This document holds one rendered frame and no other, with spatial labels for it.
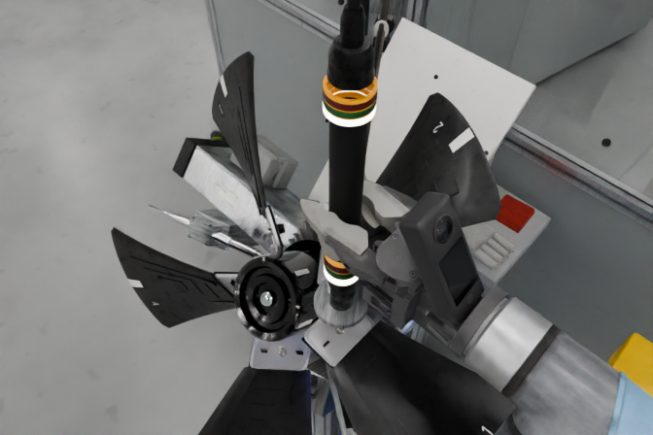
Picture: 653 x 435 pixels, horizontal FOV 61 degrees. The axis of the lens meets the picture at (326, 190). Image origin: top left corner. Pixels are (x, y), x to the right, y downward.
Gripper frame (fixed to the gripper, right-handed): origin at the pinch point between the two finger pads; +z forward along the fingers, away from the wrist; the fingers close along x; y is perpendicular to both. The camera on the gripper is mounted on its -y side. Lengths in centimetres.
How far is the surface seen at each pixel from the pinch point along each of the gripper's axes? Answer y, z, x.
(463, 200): 5.3, -9.2, 12.9
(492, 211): 3.8, -12.8, 12.7
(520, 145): 50, 4, 70
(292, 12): 50, 81, 70
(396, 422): 29.7, -16.8, -4.0
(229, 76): 10.5, 31.6, 11.8
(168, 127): 150, 165, 61
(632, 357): 40, -36, 32
